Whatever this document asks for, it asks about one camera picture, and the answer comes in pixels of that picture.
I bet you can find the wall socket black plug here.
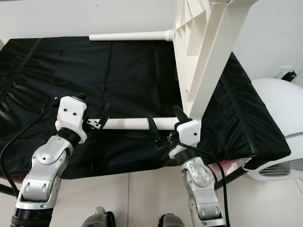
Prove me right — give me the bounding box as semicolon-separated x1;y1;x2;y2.
277;67;296;83

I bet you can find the grey left robot foot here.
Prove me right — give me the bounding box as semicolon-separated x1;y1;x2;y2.
83;207;116;227

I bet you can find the grey right robot foot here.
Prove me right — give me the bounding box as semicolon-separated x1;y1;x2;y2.
158;214;187;227

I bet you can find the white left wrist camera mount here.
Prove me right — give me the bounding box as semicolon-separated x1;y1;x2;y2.
56;96;89;144

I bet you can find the black padded bed cover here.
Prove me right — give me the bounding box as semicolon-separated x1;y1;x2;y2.
0;38;292;180

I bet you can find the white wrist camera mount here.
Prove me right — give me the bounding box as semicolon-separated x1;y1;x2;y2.
168;119;202;159
56;96;89;144

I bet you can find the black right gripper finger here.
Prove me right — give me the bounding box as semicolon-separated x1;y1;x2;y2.
147;114;161;141
172;105;190;124

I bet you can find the white plastic table leg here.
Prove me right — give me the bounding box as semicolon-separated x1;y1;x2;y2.
86;117;185;131
89;30;176;42

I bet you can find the white plastic table top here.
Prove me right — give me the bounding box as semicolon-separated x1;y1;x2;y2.
173;0;261;121

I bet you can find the white dome appliance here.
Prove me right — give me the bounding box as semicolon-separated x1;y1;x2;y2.
244;78;303;183

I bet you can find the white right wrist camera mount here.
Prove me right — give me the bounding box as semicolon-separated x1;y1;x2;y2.
168;119;202;159

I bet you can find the grey robot foot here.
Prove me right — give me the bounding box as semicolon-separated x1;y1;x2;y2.
158;214;187;227
83;207;116;227

